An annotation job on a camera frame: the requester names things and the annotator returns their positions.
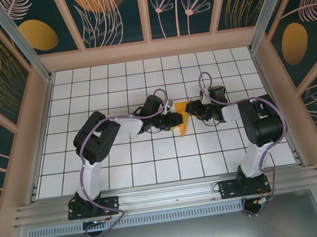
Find orange paper sheet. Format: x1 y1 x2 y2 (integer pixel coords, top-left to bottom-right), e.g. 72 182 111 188
168 99 199 139

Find small green circuit board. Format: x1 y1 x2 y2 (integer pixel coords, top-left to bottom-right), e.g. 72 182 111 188
253 196 273 209

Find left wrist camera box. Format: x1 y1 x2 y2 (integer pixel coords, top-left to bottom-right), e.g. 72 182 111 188
163 100 176 114

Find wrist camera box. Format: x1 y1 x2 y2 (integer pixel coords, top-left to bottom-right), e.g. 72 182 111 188
199 88 211 106
163 100 176 114

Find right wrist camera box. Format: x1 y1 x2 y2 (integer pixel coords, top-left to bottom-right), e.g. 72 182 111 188
199 88 211 106

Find aluminium side rail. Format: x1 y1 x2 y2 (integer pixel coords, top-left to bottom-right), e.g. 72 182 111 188
250 45 307 171
13 73 71 206

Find aluminium mounting rail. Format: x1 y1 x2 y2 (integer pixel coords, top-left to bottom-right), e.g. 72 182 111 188
11 163 317 229

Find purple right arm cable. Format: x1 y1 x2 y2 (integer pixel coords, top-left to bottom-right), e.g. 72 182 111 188
197 63 298 222

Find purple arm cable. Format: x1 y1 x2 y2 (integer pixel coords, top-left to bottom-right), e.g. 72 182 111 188
197 63 298 222
70 87 190 237

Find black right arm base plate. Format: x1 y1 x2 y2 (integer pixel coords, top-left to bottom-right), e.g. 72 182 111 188
217 174 272 201

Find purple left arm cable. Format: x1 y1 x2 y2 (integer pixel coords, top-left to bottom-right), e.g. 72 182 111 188
70 87 190 237

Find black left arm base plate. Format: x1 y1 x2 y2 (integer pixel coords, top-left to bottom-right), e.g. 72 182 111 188
66 195 122 222

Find slotted grey cable duct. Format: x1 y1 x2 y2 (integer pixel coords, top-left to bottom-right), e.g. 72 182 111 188
25 199 246 237

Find aluminium frame post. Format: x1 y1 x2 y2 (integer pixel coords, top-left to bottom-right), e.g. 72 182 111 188
0 0 56 88
242 0 312 55

